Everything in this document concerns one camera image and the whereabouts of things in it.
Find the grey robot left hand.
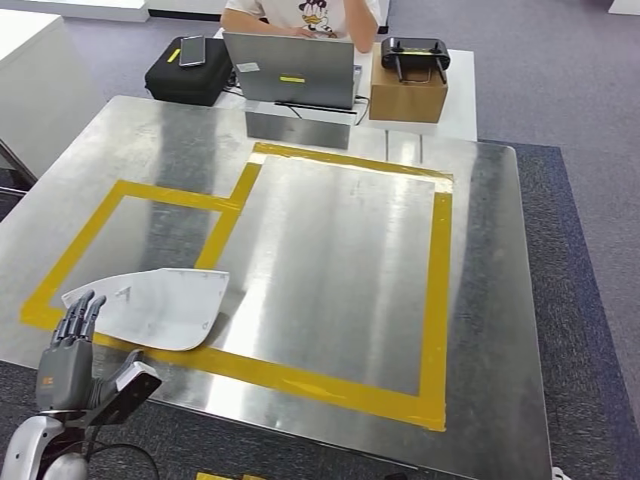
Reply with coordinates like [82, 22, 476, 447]
[35, 289, 145, 414]

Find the grey smartphone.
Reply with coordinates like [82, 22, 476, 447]
[179, 34, 207, 68]

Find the brown cardboard box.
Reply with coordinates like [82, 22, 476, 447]
[368, 42, 449, 125]

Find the small yellow tape rectangle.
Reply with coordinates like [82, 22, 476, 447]
[20, 178, 262, 333]

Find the steel workbench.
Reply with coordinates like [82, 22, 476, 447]
[0, 94, 553, 480]

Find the white curved plastic panel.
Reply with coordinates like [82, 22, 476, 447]
[61, 267, 230, 353]

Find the black carry case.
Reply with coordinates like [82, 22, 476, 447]
[145, 37, 235, 107]

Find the black remote controller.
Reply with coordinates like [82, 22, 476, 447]
[380, 36, 451, 85]

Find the black camera cable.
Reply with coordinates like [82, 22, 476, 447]
[85, 423, 161, 480]

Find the white low platform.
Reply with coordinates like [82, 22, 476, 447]
[0, 0, 150, 24]

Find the grey laptop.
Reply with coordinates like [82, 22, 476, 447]
[223, 31, 362, 111]

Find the black laptop cable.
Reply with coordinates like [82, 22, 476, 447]
[275, 95, 371, 127]

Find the person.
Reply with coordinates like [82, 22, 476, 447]
[220, 0, 382, 53]

